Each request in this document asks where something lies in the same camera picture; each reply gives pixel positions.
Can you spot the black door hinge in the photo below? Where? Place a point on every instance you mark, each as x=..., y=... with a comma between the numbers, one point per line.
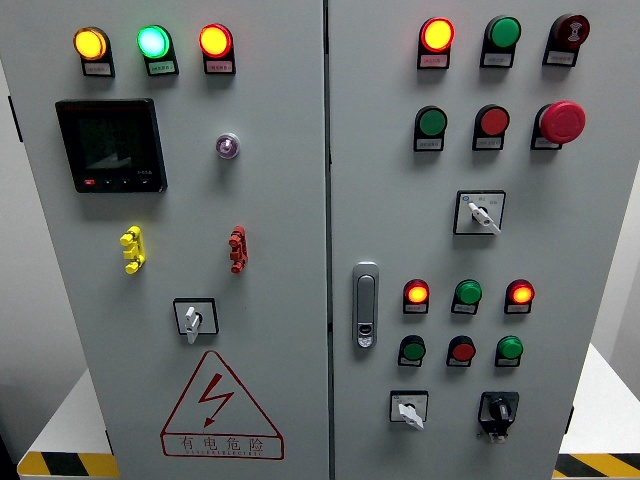
x=569, y=420
x=15, y=120
x=109, y=442

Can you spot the red lit round lamp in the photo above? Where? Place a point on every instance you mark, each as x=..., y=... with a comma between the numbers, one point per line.
x=437, y=34
x=215, y=41

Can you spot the small green push button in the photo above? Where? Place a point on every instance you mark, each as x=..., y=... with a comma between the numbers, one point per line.
x=414, y=350

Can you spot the small red push button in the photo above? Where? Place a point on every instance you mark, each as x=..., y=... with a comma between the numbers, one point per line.
x=463, y=351

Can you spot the small green lamp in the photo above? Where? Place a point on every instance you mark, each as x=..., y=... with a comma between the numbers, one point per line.
x=469, y=292
x=510, y=347

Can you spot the large red stop button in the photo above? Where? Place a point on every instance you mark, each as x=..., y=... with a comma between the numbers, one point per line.
x=564, y=122

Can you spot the pale grey cabinet door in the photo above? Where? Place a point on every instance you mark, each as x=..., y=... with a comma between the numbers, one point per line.
x=280, y=225

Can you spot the small red lit lamp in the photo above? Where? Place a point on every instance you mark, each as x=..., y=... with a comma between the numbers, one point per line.
x=520, y=293
x=417, y=293

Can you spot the small label plate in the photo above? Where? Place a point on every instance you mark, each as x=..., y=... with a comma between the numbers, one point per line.
x=496, y=59
x=409, y=362
x=463, y=309
x=220, y=66
x=97, y=68
x=162, y=67
x=488, y=143
x=433, y=60
x=560, y=58
x=545, y=142
x=457, y=362
x=415, y=308
x=429, y=144
x=506, y=362
x=516, y=308

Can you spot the grey cabinet door with lock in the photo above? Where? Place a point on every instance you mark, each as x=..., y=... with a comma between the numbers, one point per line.
x=400, y=225

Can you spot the large green push button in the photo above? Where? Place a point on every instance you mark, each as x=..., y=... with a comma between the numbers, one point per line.
x=433, y=121

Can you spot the large dark green lamp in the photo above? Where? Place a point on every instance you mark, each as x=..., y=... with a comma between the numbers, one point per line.
x=505, y=32

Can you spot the red warning triangle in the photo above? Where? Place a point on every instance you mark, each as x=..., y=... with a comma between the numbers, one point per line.
x=222, y=444

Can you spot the silver door lock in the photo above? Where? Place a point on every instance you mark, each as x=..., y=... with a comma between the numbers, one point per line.
x=365, y=300

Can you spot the white round lamp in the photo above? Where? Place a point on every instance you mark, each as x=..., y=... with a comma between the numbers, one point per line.
x=227, y=146

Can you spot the large red push button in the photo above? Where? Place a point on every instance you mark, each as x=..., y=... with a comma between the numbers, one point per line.
x=494, y=121

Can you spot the black display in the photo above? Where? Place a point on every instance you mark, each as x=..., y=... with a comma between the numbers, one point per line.
x=112, y=145

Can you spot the yellow lit round lamp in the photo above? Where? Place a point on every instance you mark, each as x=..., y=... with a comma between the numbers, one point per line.
x=90, y=43

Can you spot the dark red buzzer lamp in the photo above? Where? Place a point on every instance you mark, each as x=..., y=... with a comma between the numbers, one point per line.
x=572, y=30

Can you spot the bright green lit lamp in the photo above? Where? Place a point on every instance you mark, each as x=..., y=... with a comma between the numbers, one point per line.
x=152, y=42

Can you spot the black yellow striped tape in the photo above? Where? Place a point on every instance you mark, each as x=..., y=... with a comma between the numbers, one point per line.
x=600, y=465
x=60, y=465

